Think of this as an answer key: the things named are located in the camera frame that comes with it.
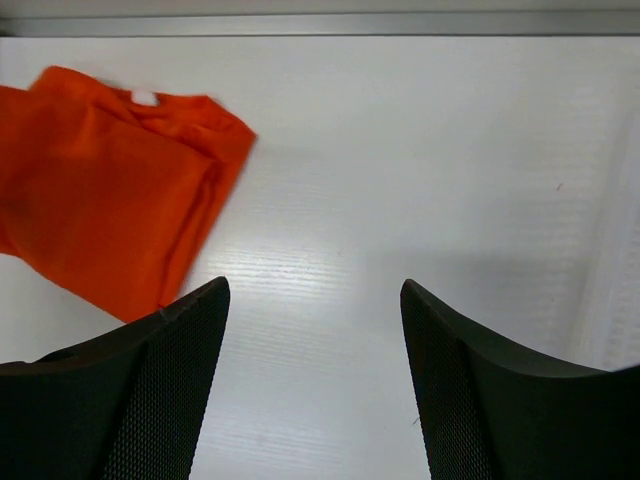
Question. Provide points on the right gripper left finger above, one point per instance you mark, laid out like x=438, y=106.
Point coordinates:
x=128, y=404

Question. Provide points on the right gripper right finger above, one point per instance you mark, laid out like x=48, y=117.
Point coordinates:
x=491, y=408

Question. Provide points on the orange t shirt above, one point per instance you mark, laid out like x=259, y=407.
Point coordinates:
x=109, y=198

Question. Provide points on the white plastic basket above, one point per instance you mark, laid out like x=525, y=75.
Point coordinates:
x=608, y=317

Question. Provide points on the aluminium table edge rail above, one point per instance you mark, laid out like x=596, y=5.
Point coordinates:
x=559, y=23

